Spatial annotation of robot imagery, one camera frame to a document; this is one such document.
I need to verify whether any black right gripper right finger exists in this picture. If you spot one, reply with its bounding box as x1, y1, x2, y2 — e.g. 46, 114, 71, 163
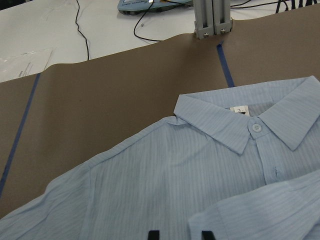
201, 225, 216, 240

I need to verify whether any black table cable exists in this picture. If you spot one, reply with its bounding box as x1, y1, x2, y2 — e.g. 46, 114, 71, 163
74, 0, 90, 61

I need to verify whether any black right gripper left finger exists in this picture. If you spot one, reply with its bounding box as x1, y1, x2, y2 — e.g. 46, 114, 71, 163
147, 227, 160, 240

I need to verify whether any light blue button-up shirt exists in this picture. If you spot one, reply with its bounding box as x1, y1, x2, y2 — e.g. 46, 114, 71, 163
0, 76, 320, 240

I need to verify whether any grey aluminium frame post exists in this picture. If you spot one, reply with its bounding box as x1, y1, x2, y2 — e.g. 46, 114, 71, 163
192, 0, 233, 40

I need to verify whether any clear plastic bag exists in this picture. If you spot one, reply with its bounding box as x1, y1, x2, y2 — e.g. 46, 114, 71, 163
0, 48, 53, 83

